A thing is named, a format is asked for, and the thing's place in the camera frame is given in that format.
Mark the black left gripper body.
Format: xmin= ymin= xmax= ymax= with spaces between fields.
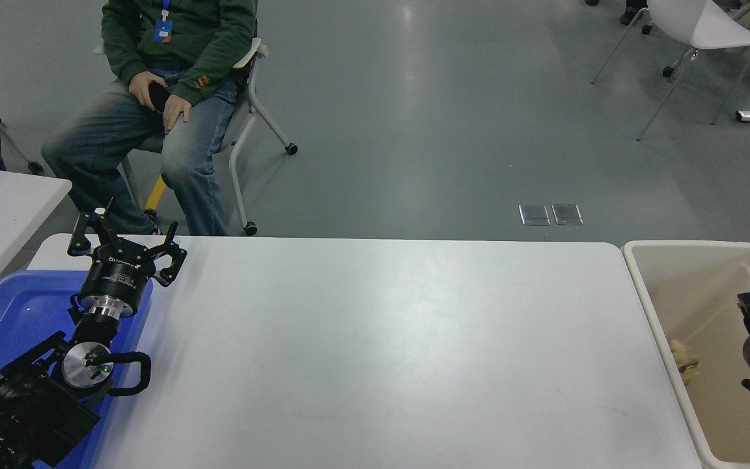
xmin=77 ymin=248 xmax=154 ymax=308

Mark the tan paper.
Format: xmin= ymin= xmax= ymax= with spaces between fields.
xmin=669 ymin=338 xmax=702 ymax=385

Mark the black phone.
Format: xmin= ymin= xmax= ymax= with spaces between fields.
xmin=148 ymin=81 xmax=171 ymax=113

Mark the person's left hand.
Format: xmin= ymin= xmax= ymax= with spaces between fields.
xmin=162 ymin=94 xmax=193 ymax=136

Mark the person's right hand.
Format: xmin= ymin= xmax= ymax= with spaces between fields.
xmin=128 ymin=71 xmax=167 ymax=109

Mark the large pale plastic bin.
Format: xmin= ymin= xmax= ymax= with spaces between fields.
xmin=621 ymin=240 xmax=750 ymax=469

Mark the yellow strip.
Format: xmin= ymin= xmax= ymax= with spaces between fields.
xmin=143 ymin=177 xmax=167 ymax=216

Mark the grey chair leg with caster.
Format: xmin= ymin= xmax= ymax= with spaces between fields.
xmin=0 ymin=117 xmax=44 ymax=175

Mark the blue plastic tray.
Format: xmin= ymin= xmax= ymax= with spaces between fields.
xmin=0 ymin=270 xmax=153 ymax=469

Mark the white office chair on casters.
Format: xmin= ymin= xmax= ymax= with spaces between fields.
xmin=92 ymin=37 xmax=299 ymax=236

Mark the silver floor outlet plate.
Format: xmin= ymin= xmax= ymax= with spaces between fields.
xmin=519 ymin=205 xmax=551 ymax=227
xmin=551 ymin=204 xmax=584 ymax=226

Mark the blue id badge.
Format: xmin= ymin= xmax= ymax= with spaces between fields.
xmin=154 ymin=0 xmax=173 ymax=44

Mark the white shell chair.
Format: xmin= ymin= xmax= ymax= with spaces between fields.
xmin=590 ymin=0 xmax=750 ymax=142

